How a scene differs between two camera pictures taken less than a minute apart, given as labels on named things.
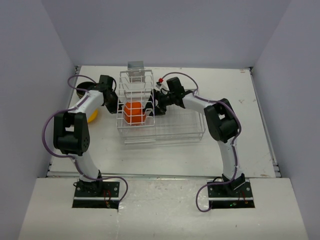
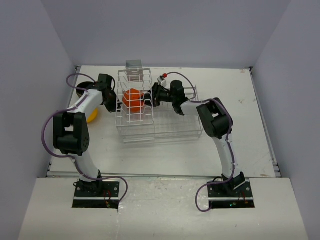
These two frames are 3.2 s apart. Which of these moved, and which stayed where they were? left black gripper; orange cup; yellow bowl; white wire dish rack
Moved: orange cup
Stayed: yellow bowl; left black gripper; white wire dish rack
